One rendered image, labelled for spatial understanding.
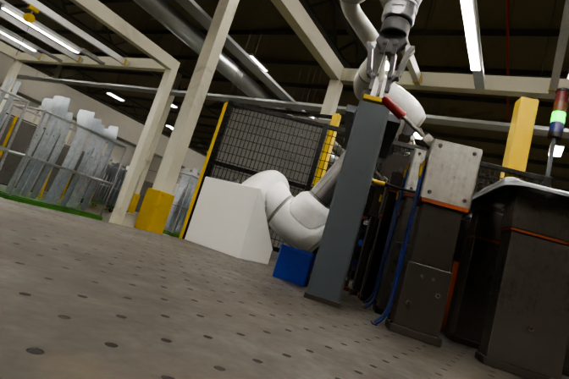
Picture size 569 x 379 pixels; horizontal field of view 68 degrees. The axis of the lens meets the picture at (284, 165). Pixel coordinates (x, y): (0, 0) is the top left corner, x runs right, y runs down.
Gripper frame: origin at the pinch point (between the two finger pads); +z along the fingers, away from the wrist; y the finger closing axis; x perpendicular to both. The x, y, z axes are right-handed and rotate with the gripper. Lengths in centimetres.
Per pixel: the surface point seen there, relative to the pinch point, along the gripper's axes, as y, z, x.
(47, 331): 2, 54, -83
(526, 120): 55, -61, 153
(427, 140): 16.2, 17.9, -22.0
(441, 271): 24, 42, -23
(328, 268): 3, 47, -17
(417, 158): 13.4, 15.6, 1.0
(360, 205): 5.9, 32.9, -16.3
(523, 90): 81, -205, 412
